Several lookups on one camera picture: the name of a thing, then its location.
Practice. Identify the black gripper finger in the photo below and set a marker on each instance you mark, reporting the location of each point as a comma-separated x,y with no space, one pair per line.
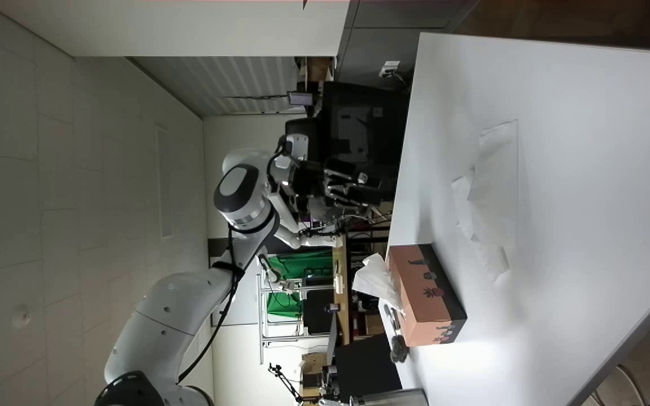
343,198
341,179

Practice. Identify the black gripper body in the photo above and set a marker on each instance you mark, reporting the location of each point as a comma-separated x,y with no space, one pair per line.
308,183

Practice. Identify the clear plastic bag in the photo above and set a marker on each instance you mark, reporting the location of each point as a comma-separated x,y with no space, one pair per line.
372,276

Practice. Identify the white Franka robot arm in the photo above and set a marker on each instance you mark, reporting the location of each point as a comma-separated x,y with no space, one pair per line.
181,300

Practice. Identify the orange tissue box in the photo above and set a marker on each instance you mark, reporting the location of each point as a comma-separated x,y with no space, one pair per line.
418,307

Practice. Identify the translucent white tissue sheet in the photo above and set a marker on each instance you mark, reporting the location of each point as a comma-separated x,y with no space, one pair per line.
495,141

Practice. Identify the black equipment box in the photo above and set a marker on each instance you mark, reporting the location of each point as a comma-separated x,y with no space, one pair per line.
364,367

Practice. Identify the black monitor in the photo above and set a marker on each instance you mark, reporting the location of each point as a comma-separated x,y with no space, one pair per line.
354,119

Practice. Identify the large green bin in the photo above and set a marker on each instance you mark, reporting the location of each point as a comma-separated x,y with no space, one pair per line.
301,265

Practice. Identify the white power adapter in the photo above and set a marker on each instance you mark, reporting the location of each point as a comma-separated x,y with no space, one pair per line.
389,69

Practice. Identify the small green bin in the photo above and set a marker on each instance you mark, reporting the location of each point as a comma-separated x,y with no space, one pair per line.
283,305

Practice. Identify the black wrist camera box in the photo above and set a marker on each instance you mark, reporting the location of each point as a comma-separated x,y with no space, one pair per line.
299,144

